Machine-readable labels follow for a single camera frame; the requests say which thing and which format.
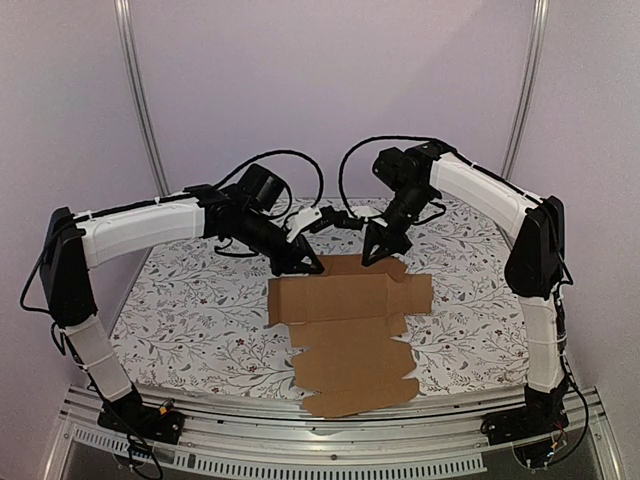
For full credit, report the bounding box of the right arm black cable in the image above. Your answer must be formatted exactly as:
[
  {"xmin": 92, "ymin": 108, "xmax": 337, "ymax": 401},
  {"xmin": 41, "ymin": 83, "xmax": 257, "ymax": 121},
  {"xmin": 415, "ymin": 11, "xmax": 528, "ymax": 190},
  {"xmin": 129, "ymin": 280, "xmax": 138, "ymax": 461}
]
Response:
[{"xmin": 338, "ymin": 135, "xmax": 441, "ymax": 216}]

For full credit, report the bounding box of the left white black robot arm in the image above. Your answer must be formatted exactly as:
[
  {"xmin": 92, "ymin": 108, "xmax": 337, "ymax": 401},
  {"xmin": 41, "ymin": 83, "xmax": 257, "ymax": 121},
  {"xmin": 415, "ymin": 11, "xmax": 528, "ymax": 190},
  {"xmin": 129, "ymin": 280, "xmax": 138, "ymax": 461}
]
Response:
[{"xmin": 29, "ymin": 164, "xmax": 324, "ymax": 434}]

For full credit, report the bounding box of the right aluminium frame post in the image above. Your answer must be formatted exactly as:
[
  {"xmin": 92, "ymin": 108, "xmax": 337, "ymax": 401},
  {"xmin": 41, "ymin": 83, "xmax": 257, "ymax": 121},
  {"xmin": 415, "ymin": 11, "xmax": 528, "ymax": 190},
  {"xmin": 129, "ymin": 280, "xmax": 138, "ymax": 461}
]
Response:
[{"xmin": 501, "ymin": 0, "xmax": 549, "ymax": 180}]

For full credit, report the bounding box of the aluminium frame post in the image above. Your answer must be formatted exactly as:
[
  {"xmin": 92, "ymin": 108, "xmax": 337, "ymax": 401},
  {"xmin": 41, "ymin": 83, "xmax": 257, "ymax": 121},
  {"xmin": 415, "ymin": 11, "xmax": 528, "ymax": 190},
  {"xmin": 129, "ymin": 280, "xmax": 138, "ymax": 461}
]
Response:
[
  {"xmin": 501, "ymin": 0, "xmax": 549, "ymax": 180},
  {"xmin": 114, "ymin": 0, "xmax": 170, "ymax": 195}
]

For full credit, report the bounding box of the brown cardboard box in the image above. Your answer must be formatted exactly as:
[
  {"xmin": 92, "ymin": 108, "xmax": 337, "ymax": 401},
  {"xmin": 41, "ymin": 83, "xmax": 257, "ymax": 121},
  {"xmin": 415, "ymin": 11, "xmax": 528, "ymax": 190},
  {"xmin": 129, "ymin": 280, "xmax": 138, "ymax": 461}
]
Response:
[{"xmin": 267, "ymin": 255, "xmax": 434, "ymax": 418}]

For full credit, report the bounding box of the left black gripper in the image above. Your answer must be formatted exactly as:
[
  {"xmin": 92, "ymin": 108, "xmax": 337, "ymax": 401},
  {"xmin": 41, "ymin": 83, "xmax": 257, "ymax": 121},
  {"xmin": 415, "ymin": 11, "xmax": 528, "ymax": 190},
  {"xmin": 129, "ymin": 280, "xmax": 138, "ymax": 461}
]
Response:
[{"xmin": 237, "ymin": 209, "xmax": 326, "ymax": 278}]

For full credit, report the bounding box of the aluminium front rail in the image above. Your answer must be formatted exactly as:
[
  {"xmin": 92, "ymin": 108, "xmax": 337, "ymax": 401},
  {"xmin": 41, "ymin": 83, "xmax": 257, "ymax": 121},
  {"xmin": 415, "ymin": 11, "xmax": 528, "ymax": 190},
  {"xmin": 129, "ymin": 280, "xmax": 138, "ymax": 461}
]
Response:
[{"xmin": 57, "ymin": 384, "xmax": 609, "ymax": 476}]

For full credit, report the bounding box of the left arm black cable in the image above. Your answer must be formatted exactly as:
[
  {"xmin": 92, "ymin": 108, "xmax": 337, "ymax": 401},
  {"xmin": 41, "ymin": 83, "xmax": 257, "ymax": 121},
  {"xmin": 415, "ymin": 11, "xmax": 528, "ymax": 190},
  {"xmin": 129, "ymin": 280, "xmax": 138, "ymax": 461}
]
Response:
[{"xmin": 219, "ymin": 148, "xmax": 325, "ymax": 211}]

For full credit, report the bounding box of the left aluminium frame post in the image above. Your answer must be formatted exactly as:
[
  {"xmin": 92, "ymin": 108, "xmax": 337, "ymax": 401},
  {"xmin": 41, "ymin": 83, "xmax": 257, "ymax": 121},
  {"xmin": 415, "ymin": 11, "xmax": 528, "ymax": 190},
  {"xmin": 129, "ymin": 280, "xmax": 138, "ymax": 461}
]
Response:
[{"xmin": 114, "ymin": 0, "xmax": 170, "ymax": 195}]

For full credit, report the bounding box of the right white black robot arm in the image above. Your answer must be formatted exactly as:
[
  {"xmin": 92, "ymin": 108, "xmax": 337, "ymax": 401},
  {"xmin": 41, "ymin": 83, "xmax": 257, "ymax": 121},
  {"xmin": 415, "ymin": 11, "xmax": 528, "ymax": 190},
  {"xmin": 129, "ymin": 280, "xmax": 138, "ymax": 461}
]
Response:
[{"xmin": 362, "ymin": 139, "xmax": 571, "ymax": 436}]

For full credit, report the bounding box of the floral patterned table mat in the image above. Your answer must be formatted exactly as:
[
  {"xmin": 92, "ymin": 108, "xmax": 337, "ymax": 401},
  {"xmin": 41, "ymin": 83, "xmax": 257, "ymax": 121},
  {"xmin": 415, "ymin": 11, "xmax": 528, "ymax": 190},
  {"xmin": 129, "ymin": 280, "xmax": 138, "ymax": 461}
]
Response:
[{"xmin": 111, "ymin": 198, "xmax": 528, "ymax": 400}]

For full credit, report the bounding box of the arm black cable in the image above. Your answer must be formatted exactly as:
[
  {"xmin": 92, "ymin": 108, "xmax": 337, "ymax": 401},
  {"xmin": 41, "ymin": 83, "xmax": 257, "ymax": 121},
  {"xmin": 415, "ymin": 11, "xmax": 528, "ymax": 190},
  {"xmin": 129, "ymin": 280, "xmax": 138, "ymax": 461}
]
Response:
[
  {"xmin": 338, "ymin": 135, "xmax": 441, "ymax": 216},
  {"xmin": 219, "ymin": 148, "xmax": 325, "ymax": 211}
]

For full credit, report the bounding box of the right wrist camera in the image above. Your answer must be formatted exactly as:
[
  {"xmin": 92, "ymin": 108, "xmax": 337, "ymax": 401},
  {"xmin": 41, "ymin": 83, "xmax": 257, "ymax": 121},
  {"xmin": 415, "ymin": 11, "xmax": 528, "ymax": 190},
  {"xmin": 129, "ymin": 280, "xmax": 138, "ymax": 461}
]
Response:
[{"xmin": 321, "ymin": 206, "xmax": 364, "ymax": 230}]

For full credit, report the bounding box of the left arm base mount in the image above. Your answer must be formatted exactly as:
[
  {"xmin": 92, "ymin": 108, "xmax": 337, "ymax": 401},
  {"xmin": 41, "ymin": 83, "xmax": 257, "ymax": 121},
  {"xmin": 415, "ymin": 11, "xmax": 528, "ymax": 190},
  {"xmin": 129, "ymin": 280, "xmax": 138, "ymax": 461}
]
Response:
[{"xmin": 97, "ymin": 392, "xmax": 186, "ymax": 445}]

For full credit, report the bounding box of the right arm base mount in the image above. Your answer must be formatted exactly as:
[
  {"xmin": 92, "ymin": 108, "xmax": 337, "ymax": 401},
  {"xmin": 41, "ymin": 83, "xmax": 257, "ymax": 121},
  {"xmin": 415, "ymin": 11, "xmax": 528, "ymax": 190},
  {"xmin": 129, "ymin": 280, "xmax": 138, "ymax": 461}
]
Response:
[{"xmin": 480, "ymin": 406, "xmax": 569, "ymax": 470}]

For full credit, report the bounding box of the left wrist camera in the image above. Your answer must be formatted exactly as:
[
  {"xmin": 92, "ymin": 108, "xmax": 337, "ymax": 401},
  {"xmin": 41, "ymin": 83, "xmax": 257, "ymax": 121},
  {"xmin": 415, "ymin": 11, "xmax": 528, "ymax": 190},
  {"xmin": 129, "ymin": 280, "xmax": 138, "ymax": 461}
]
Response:
[{"xmin": 283, "ymin": 207, "xmax": 322, "ymax": 243}]

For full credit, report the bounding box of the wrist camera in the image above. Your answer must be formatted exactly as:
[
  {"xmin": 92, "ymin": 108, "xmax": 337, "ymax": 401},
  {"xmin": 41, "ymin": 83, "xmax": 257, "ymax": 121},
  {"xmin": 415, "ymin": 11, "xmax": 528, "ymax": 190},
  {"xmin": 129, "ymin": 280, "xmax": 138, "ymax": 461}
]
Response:
[
  {"xmin": 321, "ymin": 206, "xmax": 364, "ymax": 230},
  {"xmin": 283, "ymin": 207, "xmax": 322, "ymax": 243}
]

